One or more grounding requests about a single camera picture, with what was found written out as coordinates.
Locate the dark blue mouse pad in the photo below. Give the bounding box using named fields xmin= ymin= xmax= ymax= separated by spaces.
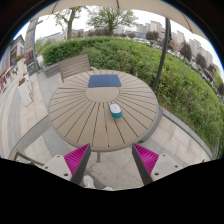
xmin=88 ymin=74 xmax=121 ymax=88

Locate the round slatted outdoor table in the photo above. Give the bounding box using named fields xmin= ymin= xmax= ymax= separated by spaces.
xmin=49 ymin=70 xmax=162 ymax=154

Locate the beige patio umbrella canopy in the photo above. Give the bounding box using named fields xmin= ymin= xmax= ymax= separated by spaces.
xmin=32 ymin=0 xmax=207 ymax=39

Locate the white planter box with flowers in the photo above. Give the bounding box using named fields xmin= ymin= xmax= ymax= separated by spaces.
xmin=18 ymin=77 xmax=33 ymax=106

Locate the white and teal computer mouse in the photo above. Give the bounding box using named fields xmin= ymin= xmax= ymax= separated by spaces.
xmin=109 ymin=104 xmax=122 ymax=119

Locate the white shoe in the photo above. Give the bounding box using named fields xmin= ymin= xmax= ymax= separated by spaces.
xmin=83 ymin=175 xmax=95 ymax=189

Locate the green trimmed hedge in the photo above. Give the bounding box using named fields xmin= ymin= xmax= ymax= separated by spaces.
xmin=41 ymin=36 xmax=224 ymax=148

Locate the grey slatted wooden chair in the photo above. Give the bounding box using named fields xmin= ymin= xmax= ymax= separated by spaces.
xmin=58 ymin=54 xmax=95 ymax=81

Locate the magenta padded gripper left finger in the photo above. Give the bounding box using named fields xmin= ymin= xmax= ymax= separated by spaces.
xmin=42 ymin=144 xmax=91 ymax=185

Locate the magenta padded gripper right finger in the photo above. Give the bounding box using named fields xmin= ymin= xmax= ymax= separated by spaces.
xmin=132 ymin=144 xmax=182 ymax=185

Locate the dark umbrella pole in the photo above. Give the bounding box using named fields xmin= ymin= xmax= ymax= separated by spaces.
xmin=153 ymin=17 xmax=172 ymax=92

